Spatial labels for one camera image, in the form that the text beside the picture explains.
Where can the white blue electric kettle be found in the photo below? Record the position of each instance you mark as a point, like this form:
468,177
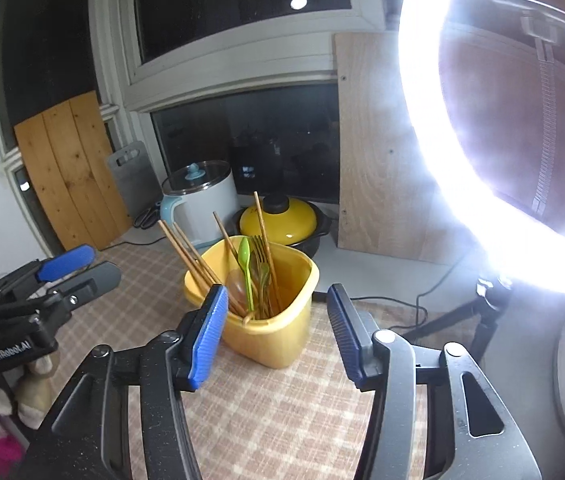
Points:
194,195

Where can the pine wooden board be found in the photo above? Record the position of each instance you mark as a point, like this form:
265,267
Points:
65,150

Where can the grey cutting board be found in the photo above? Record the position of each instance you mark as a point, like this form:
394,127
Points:
135,178

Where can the brown wooden chopstick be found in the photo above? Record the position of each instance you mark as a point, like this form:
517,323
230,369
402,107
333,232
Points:
226,237

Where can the black kitchen scissors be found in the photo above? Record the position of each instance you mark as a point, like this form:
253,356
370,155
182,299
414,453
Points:
148,217

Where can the wooden chopstick in bin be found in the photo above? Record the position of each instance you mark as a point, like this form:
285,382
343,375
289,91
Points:
197,284
201,263

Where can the white ring light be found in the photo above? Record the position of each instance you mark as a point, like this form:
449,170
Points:
484,84

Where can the yellow plastic utensil bin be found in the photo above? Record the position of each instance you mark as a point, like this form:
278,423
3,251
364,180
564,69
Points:
278,341

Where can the yellow lidded black pot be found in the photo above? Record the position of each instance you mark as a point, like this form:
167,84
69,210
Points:
288,221

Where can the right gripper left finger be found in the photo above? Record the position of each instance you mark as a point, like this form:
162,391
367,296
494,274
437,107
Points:
85,434

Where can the black tripod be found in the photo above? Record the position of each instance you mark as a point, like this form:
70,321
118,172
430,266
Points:
490,303

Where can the left gloved hand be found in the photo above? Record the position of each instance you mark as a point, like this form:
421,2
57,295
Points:
34,393

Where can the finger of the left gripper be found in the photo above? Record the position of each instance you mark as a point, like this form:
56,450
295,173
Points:
54,269
91,284

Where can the metal spoon in bin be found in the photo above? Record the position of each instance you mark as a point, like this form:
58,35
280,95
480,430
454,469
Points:
236,288

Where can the green plastic spoon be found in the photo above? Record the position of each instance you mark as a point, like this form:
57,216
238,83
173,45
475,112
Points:
244,258

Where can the checkered woven table mat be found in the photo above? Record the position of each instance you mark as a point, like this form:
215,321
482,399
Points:
248,421

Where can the light wooden panel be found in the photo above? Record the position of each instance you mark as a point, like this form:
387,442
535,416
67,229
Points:
389,205

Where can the metal fork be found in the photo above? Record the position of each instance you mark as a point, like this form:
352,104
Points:
263,271

